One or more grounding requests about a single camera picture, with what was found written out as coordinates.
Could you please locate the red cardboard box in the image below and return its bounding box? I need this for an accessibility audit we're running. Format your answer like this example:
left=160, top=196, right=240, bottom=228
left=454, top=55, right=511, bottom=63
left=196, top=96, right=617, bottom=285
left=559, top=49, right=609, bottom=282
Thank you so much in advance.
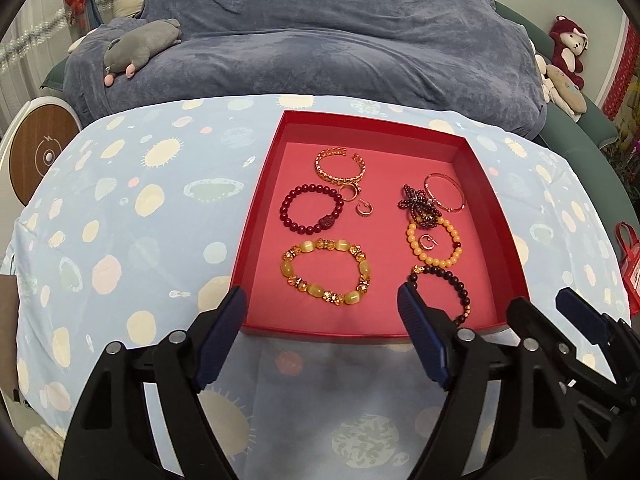
left=231, top=110, right=530, bottom=345

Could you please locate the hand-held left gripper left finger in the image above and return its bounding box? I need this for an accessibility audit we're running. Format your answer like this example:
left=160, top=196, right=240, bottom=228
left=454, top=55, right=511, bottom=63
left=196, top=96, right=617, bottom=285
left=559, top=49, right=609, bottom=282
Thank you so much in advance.
left=59, top=286, right=248, bottom=480

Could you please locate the brown cardboard box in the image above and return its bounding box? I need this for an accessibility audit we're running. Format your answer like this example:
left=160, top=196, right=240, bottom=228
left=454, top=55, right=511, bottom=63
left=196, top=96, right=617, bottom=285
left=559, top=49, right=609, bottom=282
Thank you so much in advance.
left=0, top=275, right=21, bottom=392

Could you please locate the black bead bracelet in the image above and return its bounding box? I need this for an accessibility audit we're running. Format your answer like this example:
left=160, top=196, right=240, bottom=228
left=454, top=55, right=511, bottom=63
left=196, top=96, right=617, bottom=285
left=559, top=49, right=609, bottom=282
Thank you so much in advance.
left=409, top=266, right=472, bottom=328

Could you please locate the gold chain-link bangle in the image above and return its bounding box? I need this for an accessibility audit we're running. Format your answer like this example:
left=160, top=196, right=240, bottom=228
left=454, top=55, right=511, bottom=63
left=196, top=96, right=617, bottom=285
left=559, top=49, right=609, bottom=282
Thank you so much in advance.
left=314, top=146, right=368, bottom=186

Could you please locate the red gift bag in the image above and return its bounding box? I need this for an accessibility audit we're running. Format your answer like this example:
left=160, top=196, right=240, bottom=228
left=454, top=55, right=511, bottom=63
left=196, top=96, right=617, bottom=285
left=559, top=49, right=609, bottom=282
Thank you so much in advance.
left=614, top=221, right=640, bottom=317

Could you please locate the red lace wall banner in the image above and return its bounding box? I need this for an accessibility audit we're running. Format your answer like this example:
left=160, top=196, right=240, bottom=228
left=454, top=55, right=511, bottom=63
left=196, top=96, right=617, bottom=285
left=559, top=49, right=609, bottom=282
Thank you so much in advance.
left=602, top=15, right=640, bottom=121

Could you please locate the beige plush toy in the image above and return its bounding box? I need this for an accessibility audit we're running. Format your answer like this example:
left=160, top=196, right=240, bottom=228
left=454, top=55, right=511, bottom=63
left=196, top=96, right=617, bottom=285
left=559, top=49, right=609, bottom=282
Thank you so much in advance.
left=535, top=54, right=588, bottom=122

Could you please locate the grey plush mouse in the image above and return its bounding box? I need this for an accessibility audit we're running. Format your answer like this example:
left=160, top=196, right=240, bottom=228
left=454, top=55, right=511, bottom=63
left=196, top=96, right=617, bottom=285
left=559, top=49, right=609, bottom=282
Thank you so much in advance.
left=102, top=17, right=182, bottom=87

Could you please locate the silver tinsel garland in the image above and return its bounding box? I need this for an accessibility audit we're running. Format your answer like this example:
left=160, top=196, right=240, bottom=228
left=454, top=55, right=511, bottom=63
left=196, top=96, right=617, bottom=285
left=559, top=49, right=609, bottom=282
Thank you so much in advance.
left=0, top=0, right=116, bottom=63

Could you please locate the round wooden board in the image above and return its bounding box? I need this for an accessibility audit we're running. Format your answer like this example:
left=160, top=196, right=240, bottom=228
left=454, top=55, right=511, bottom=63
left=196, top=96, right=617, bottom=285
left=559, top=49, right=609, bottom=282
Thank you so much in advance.
left=7, top=97, right=83, bottom=206

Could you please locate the orange-yellow round bead bracelet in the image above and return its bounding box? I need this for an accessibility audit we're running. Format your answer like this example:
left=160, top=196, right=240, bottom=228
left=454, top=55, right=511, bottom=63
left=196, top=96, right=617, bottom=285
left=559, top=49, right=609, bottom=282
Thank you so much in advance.
left=405, top=217, right=463, bottom=267

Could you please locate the red plush bear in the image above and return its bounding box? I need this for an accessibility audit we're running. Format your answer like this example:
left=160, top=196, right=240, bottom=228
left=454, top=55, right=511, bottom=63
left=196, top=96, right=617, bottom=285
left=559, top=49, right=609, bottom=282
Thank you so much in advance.
left=549, top=15, right=587, bottom=88

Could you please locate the garnet multi-wrap bead bracelet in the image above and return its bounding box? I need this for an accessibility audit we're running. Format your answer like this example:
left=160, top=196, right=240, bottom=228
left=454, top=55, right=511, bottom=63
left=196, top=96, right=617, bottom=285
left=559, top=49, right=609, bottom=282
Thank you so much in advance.
left=397, top=183, right=441, bottom=228

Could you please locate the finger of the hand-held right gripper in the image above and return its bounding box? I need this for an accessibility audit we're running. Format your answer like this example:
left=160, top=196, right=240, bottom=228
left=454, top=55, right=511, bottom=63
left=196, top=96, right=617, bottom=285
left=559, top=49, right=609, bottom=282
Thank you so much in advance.
left=506, top=298, right=582, bottom=387
left=555, top=287, right=640, bottom=382

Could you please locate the thin rose gold bangle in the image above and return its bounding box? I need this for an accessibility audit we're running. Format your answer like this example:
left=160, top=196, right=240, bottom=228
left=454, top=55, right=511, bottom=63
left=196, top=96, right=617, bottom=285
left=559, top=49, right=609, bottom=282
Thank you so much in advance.
left=424, top=172, right=468, bottom=212

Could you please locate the yellow cat-eye bead bracelet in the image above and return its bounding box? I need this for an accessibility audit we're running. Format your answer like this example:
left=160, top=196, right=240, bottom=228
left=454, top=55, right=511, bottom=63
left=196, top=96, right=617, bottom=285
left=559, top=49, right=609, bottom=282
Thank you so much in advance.
left=280, top=239, right=373, bottom=307

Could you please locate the purple flower plant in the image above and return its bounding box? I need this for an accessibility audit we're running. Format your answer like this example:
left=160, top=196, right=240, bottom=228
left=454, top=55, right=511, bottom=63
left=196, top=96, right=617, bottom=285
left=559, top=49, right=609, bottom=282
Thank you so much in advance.
left=600, top=130, right=640, bottom=201

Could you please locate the blue-grey plush blanket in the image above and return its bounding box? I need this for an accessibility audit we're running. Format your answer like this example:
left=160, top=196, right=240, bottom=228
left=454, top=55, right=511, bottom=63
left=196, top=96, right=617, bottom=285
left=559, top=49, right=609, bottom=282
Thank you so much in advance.
left=62, top=0, right=546, bottom=141

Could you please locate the teal sofa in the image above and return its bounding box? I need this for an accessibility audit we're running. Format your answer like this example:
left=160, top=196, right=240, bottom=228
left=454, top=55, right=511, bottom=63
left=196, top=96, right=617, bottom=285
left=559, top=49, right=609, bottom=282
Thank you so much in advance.
left=492, top=0, right=628, bottom=196

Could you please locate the light blue planet-print sheet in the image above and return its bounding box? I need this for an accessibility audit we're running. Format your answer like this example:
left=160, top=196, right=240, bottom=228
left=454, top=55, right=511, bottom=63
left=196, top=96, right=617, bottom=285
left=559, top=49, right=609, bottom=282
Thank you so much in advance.
left=10, top=94, right=632, bottom=480

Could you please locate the dark red bead bracelet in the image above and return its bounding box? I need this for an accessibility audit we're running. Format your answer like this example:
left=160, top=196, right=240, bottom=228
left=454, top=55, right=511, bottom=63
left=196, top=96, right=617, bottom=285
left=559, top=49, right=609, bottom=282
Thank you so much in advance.
left=279, top=185, right=346, bottom=237

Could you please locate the red bow decoration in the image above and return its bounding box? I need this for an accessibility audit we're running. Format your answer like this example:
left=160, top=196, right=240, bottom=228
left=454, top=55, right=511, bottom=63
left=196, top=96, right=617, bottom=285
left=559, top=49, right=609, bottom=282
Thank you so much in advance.
left=65, top=0, right=89, bottom=28

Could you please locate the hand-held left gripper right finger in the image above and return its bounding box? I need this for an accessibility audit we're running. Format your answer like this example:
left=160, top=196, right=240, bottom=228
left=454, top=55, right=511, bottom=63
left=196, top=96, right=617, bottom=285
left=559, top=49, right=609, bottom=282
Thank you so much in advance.
left=396, top=281, right=593, bottom=480

